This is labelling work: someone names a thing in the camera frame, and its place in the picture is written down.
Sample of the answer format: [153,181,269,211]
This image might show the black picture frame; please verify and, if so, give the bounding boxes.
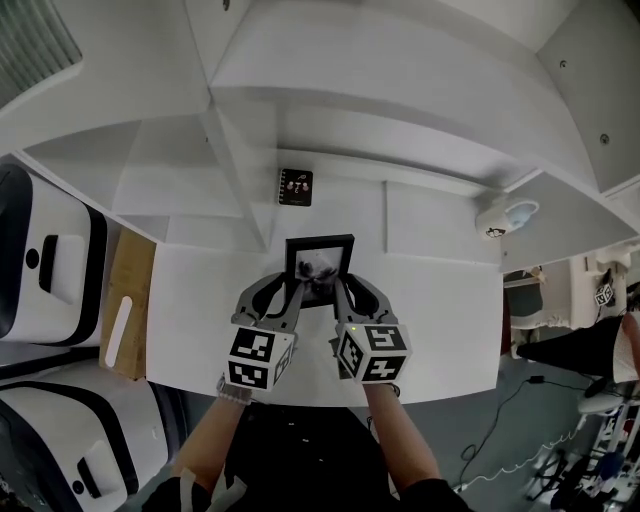
[284,234,356,309]

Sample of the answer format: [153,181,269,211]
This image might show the white cartoon mug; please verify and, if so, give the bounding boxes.
[474,196,542,242]

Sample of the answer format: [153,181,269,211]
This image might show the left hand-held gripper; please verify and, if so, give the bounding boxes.
[224,272,308,393]

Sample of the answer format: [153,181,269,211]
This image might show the white and black robot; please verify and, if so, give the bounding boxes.
[0,162,110,350]
[0,378,177,512]

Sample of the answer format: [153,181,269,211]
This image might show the white bead bracelet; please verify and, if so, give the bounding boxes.
[215,374,254,407]

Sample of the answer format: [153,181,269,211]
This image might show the white ornate chair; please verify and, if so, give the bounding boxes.
[501,266,574,359]

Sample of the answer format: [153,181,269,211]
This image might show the person's right forearm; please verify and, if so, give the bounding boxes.
[361,382,442,495]

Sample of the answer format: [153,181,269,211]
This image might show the brown cardboard box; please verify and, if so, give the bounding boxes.
[97,226,158,382]

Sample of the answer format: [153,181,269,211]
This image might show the person's black clothing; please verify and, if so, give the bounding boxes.
[124,401,477,512]

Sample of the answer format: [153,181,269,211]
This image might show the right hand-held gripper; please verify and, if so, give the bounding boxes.
[332,273,413,386]

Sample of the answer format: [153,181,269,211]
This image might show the person's left forearm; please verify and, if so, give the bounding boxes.
[178,393,252,495]

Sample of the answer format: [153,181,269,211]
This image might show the white coiled cable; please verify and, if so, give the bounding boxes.
[458,431,580,495]

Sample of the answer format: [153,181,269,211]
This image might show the black spiral notebook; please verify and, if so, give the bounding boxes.
[277,167,315,208]

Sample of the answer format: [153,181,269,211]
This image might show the white harness strap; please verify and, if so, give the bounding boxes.
[172,466,250,512]

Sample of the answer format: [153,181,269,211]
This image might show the slatted cabinet door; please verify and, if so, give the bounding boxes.
[0,0,84,109]

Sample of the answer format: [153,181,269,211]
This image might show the white shelf unit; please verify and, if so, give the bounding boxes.
[0,0,640,274]

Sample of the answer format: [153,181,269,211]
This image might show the black floor cable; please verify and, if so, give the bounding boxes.
[456,374,587,494]

